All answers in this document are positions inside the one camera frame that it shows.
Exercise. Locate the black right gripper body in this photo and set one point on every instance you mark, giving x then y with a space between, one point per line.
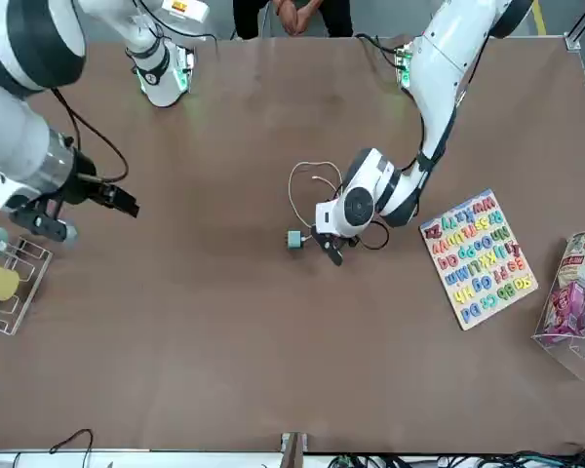
83 178

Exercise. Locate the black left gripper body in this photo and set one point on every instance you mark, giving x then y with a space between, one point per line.
348 241

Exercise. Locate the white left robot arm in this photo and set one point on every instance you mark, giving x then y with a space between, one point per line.
443 73

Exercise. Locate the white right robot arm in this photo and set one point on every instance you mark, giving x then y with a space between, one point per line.
10 122

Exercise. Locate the colourful alphabet puzzle board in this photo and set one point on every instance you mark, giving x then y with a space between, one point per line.
478 258

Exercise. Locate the person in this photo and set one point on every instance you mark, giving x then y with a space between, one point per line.
248 19

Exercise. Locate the white pink snack bag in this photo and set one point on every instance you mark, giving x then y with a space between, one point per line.
580 258

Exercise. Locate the black left wrist bracket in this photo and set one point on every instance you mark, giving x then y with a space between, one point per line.
329 246

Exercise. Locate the black wrist bracket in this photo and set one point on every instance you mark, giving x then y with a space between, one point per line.
329 246
41 224

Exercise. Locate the black right wrist bracket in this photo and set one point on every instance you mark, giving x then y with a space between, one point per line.
41 224

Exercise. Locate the aluminium camera post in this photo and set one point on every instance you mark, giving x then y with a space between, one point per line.
295 451

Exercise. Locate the aluminium frame post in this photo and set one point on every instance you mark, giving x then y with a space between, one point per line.
573 41

